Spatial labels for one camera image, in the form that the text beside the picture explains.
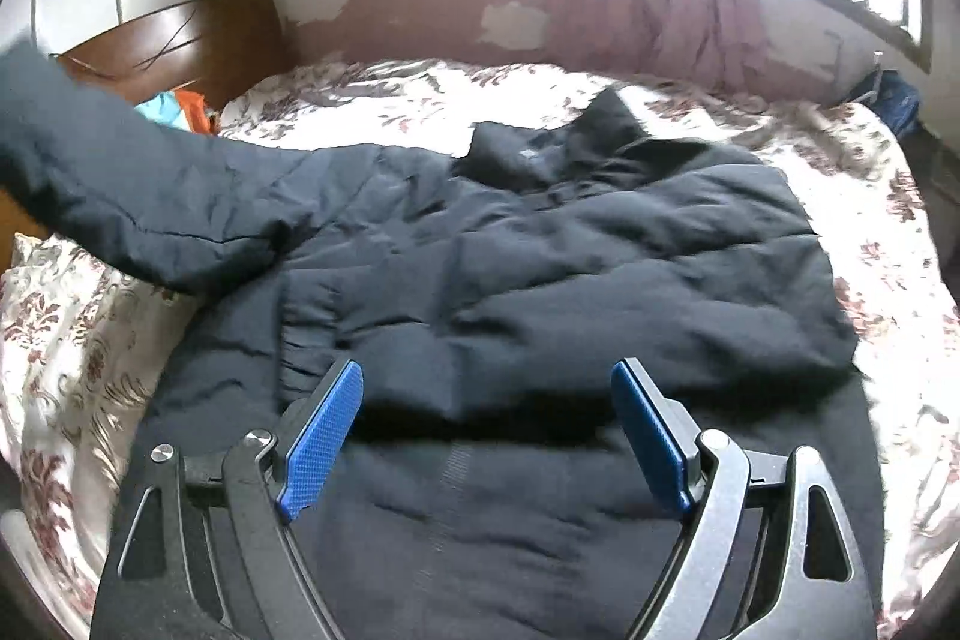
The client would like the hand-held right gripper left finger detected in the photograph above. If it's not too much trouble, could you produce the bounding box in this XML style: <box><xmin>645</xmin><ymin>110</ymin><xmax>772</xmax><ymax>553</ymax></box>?
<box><xmin>90</xmin><ymin>359</ymin><xmax>366</xmax><ymax>640</ymax></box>

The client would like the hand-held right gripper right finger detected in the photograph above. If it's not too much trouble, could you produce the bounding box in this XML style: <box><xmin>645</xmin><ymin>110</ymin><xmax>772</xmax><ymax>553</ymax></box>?
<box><xmin>610</xmin><ymin>361</ymin><xmax>878</xmax><ymax>640</ymax></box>

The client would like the dark navy puffer jacket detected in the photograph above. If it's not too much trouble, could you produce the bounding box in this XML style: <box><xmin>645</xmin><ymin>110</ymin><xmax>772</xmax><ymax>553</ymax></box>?
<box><xmin>0</xmin><ymin>40</ymin><xmax>882</xmax><ymax>640</ymax></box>

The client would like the floral bedspread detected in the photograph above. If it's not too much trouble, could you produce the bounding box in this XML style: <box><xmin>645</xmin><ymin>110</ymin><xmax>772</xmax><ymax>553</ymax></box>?
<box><xmin>0</xmin><ymin>56</ymin><xmax>960</xmax><ymax>640</ymax></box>

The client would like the orange cloth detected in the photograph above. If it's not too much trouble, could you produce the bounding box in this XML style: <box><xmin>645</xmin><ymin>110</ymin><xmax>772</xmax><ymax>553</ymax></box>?
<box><xmin>176</xmin><ymin>89</ymin><xmax>222</xmax><ymax>135</ymax></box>

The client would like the teal cloth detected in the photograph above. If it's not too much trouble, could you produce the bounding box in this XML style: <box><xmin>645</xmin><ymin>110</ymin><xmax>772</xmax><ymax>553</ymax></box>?
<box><xmin>135</xmin><ymin>91</ymin><xmax>185</xmax><ymax>131</ymax></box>

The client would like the blue bag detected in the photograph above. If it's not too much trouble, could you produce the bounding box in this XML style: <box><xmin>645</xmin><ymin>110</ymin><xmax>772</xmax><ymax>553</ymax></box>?
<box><xmin>855</xmin><ymin>68</ymin><xmax>922</xmax><ymax>139</ymax></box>

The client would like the brown wooden headboard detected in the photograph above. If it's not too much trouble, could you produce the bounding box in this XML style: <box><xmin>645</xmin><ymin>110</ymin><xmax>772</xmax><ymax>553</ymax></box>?
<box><xmin>56</xmin><ymin>0</ymin><xmax>293</xmax><ymax>112</ymax></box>

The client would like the pink curtain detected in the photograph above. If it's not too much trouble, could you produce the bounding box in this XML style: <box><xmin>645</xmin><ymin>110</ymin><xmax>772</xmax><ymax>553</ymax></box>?
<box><xmin>551</xmin><ymin>0</ymin><xmax>773</xmax><ymax>94</ymax></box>

